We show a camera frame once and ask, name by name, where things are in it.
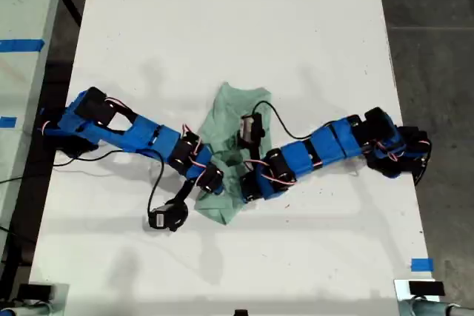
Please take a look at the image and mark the pale green T-shirt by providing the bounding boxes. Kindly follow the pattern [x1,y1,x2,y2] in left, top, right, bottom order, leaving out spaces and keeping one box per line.
[193,81,274,226]

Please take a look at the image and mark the square blue tape piece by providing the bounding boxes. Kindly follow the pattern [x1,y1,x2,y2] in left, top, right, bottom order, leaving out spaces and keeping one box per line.
[410,258,434,272]

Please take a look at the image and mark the small black box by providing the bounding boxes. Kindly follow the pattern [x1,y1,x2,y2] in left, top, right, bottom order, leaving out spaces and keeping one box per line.
[408,280,445,297]
[17,283,53,300]

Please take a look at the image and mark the black stand leg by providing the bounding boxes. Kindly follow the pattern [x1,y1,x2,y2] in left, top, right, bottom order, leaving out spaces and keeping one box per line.
[61,0,83,27]

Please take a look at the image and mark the long blue tape strip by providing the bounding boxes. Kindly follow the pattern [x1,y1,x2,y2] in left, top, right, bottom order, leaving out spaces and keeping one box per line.
[0,38,46,53]

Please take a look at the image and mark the black camera cable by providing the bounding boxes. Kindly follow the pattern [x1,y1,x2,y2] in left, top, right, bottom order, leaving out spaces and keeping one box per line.
[252,100,336,141]
[51,148,167,221]

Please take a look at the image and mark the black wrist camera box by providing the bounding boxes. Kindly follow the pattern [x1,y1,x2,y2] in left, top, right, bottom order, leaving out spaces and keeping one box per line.
[236,112,266,149]
[147,199,189,234]

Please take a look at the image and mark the black arm base cable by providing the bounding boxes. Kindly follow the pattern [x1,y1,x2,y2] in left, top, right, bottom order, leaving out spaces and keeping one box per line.
[413,140,433,187]

